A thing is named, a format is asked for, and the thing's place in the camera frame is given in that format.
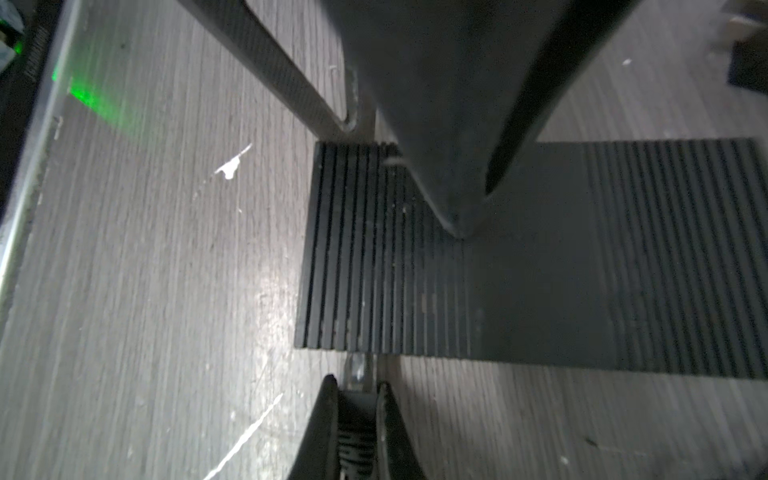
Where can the black ribbed switch box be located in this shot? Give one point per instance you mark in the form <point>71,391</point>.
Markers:
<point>642,256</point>

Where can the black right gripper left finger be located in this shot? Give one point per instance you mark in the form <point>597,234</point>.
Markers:
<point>317,456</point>

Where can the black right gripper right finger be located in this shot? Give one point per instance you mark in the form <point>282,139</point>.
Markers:
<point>395,457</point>

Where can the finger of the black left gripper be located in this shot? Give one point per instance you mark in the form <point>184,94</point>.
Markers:
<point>465,86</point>

